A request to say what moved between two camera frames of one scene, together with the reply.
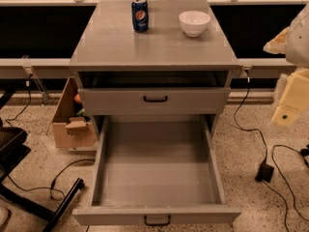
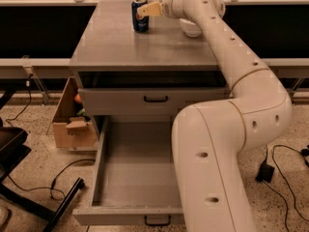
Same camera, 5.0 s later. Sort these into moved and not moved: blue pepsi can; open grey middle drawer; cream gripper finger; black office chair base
Moved: cream gripper finger
Not moved: black office chair base; blue pepsi can; open grey middle drawer
